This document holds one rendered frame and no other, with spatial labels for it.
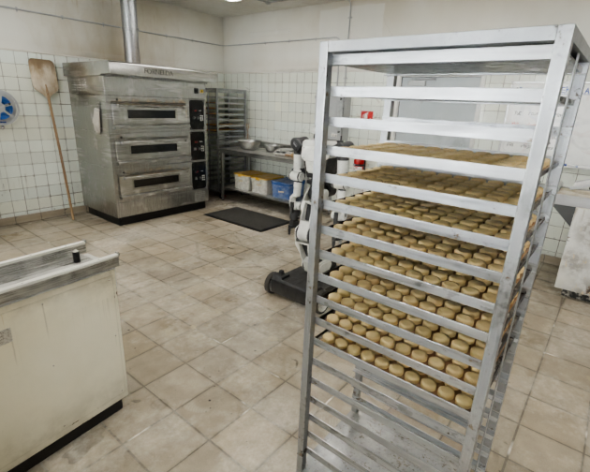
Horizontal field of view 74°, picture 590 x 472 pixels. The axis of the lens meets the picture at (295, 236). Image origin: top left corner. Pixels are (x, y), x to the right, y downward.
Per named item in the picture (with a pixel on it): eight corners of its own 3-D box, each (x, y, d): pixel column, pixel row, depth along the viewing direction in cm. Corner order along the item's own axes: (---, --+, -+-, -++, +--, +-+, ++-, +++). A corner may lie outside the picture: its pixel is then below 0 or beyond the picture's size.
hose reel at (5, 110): (27, 180, 514) (12, 90, 479) (33, 182, 504) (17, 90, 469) (-10, 184, 483) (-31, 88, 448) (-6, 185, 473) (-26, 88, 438)
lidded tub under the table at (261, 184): (248, 191, 651) (248, 175, 642) (268, 187, 686) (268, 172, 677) (266, 195, 628) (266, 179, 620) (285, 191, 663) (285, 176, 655)
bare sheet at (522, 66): (333, 64, 121) (334, 59, 121) (392, 75, 151) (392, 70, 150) (564, 57, 86) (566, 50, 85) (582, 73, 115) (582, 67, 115)
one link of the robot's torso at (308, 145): (315, 173, 351) (317, 132, 340) (347, 179, 332) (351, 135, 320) (294, 177, 329) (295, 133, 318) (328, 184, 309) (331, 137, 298)
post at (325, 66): (295, 472, 172) (319, 41, 118) (300, 467, 174) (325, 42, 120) (301, 476, 170) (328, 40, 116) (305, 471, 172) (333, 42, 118)
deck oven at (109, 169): (125, 231, 504) (108, 60, 440) (81, 213, 574) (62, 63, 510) (219, 210, 620) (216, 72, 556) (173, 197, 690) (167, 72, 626)
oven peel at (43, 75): (62, 222, 528) (27, 57, 479) (60, 222, 531) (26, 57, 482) (84, 217, 551) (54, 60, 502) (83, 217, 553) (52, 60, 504)
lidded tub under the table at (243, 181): (231, 187, 675) (231, 172, 667) (252, 184, 709) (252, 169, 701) (247, 191, 652) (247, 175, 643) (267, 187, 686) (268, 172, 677)
